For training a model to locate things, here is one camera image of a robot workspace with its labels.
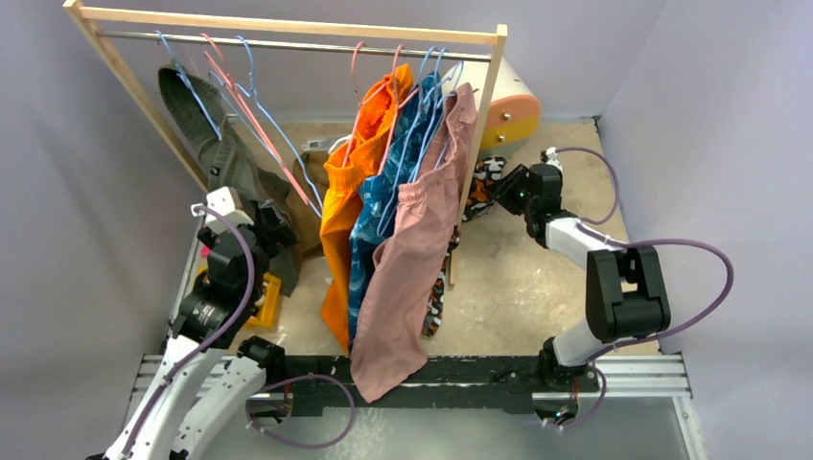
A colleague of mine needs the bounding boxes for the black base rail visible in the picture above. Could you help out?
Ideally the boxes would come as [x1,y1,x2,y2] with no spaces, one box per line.
[286,356,600,417]

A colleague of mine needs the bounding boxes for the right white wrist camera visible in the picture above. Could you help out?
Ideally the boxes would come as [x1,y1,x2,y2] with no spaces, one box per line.
[540,147,564,173]

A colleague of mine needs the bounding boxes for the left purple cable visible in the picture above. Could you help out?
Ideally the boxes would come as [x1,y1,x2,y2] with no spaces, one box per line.
[120,204,257,458]

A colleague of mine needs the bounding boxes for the white orange yellow drawer cabinet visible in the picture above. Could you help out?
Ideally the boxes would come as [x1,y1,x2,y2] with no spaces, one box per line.
[442,57,542,160]

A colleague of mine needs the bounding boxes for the pink hanger holding orange shorts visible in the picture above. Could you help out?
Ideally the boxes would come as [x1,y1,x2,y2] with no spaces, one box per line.
[341,41,383,168]

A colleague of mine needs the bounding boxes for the olive green shorts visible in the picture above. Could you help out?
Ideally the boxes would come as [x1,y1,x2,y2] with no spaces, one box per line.
[157,65,304,298]

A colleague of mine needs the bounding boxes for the pink shorts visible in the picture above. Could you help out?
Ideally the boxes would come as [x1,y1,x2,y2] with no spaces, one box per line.
[351,82,477,403]

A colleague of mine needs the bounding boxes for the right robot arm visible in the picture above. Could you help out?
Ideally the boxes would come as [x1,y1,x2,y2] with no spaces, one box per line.
[493,163,671,390]

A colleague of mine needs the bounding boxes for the camouflage orange black shorts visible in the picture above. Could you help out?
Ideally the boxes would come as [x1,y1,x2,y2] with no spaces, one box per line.
[421,156,507,339]

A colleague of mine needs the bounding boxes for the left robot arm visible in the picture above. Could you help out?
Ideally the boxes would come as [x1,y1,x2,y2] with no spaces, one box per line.
[100,198,296,459]

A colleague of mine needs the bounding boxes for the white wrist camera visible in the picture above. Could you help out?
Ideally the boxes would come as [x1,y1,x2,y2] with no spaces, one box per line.
[540,147,564,173]
[190,186,255,234]

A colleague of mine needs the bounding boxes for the metal hanging rod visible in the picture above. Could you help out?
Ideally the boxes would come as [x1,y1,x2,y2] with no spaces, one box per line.
[96,30,491,62]

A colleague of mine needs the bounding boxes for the blue patterned shorts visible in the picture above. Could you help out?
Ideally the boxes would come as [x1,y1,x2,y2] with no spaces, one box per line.
[348,93,431,340]

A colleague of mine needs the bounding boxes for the blue hanger holding pink shorts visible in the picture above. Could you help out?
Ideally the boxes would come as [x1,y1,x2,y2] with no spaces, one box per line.
[411,60,465,179]

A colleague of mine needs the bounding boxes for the pink wire hanger left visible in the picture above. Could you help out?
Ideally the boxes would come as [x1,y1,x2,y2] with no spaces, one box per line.
[200,33,317,213]

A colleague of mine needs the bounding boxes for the blue wire hanger far left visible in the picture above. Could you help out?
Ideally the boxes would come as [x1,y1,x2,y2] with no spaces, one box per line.
[155,30,222,141]

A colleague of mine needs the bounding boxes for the wooden clothes rack frame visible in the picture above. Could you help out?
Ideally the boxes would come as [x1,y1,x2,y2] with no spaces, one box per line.
[62,0,509,288]

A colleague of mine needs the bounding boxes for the brown shorts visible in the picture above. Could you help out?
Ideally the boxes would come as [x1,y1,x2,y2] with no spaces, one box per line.
[287,150,329,260]

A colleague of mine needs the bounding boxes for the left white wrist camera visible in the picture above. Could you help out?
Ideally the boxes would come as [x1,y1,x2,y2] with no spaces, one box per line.
[190,186,255,234]

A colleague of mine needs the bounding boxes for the blue wire hanger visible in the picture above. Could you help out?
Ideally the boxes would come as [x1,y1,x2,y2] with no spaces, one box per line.
[211,45,323,217]
[155,30,222,141]

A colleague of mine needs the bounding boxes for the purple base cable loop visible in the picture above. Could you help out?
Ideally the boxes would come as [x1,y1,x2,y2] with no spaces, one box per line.
[244,373,356,451]

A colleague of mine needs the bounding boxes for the yellow plastic bin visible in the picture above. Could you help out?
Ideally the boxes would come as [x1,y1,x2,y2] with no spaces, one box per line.
[188,266,281,330]

